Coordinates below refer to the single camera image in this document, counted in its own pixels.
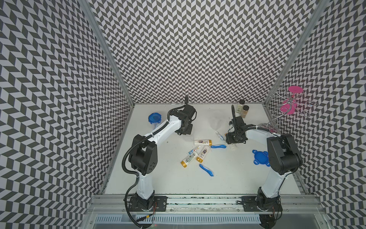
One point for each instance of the small toothpaste tube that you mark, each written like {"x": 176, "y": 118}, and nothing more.
{"x": 220, "y": 136}
{"x": 194, "y": 150}

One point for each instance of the blue lid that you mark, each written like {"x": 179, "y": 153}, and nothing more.
{"x": 155, "y": 118}
{"x": 261, "y": 158}

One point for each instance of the pink plastic glass upper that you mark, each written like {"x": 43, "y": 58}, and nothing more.
{"x": 295, "y": 89}

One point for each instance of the blue toothbrush upper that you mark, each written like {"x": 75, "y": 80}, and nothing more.
{"x": 219, "y": 146}

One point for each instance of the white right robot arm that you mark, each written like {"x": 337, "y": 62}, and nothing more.
{"x": 284, "y": 159}

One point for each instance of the aluminium front rail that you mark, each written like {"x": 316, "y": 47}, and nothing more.
{"x": 206, "y": 211}

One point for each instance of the blue toothbrush lower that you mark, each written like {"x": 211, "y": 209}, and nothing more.
{"x": 207, "y": 170}

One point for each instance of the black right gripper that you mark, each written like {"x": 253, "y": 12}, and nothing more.
{"x": 229, "y": 139}

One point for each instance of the right spice jar black lid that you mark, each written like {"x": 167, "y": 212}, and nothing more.
{"x": 245, "y": 111}

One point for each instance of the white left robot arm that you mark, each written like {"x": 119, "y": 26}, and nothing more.
{"x": 142, "y": 157}

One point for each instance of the blue toothbrush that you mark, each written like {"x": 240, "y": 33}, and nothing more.
{"x": 219, "y": 146}
{"x": 207, "y": 170}

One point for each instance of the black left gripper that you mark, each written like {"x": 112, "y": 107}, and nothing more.
{"x": 188, "y": 131}

